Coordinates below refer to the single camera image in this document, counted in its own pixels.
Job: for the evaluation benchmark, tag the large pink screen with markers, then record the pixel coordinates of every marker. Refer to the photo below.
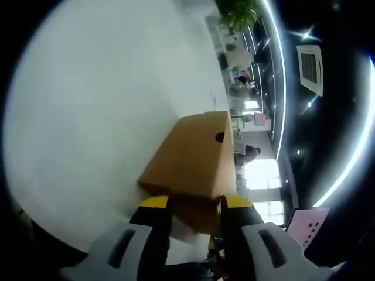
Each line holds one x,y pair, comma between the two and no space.
307,222

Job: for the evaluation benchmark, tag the green potted plant white pot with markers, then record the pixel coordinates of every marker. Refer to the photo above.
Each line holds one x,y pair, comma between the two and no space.
237,14

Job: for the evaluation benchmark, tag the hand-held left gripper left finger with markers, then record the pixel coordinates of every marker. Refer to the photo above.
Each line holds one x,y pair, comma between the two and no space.
152,234

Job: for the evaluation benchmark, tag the brown cardboard shoe box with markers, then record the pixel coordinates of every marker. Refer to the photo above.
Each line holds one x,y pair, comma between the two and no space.
187,152

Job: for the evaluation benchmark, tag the ceiling air conditioner vent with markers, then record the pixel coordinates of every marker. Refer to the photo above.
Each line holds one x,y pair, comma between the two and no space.
310,70

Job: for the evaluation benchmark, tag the pink wall panel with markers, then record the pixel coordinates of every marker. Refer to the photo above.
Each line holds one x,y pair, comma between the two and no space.
260,120

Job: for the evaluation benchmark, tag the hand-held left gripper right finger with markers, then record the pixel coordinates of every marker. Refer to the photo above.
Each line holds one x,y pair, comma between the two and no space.
234,228

